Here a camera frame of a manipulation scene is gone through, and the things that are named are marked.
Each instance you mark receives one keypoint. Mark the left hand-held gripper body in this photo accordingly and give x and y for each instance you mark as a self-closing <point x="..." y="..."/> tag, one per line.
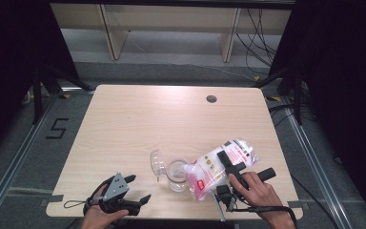
<point x="116" y="189"/>

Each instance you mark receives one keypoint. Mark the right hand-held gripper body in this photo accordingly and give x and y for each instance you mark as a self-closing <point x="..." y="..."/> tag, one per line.
<point x="225" y="194"/>

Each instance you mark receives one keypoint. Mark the red and white sugar bag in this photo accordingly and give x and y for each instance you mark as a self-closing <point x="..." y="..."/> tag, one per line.
<point x="209" y="168"/>

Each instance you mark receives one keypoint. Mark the person's right hand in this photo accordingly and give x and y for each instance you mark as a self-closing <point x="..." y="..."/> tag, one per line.
<point x="260" y="197"/>

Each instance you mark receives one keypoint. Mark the person's left hand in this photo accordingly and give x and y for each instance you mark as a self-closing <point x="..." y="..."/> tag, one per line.
<point x="95" y="219"/>

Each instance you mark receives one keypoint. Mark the grey tape strip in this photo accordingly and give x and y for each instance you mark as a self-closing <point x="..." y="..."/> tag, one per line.
<point x="53" y="199"/>
<point x="294" y="204"/>

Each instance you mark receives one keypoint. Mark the grey round table grommet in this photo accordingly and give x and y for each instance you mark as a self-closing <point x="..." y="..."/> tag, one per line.
<point x="211" y="99"/>

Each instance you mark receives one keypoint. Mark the yellow black tape piece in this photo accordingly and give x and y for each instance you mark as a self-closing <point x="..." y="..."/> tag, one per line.
<point x="274" y="99"/>
<point x="65" y="96"/>
<point x="256" y="78"/>

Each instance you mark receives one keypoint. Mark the black metal stand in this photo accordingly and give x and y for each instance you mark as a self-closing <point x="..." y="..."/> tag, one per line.
<point x="37" y="95"/>
<point x="297" y="95"/>

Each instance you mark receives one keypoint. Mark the black curtain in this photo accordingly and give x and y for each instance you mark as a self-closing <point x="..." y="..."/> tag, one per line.
<point x="9" y="63"/>
<point x="346" y="79"/>

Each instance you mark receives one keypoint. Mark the beige shelf unit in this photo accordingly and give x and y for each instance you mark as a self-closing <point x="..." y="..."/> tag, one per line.
<point x="171" y="16"/>

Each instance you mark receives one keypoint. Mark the aluminium floor rail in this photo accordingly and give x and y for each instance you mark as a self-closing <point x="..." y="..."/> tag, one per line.
<point x="317" y="168"/>
<point x="16" y="162"/>

